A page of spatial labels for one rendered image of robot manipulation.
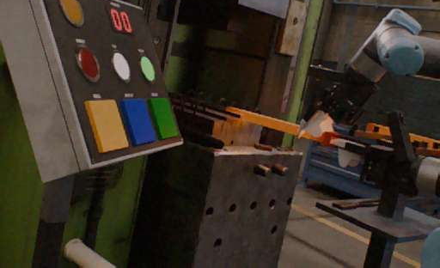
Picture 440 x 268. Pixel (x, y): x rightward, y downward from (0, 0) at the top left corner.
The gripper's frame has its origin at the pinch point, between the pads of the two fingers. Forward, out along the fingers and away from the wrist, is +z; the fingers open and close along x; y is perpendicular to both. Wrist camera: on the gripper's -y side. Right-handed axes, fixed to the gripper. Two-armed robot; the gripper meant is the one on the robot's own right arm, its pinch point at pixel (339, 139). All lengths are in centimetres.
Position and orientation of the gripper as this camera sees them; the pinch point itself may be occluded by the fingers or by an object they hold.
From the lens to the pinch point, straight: 122.5
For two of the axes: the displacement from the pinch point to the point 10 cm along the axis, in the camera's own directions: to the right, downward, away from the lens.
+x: 6.7, 0.4, 7.4
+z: -7.2, -2.2, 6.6
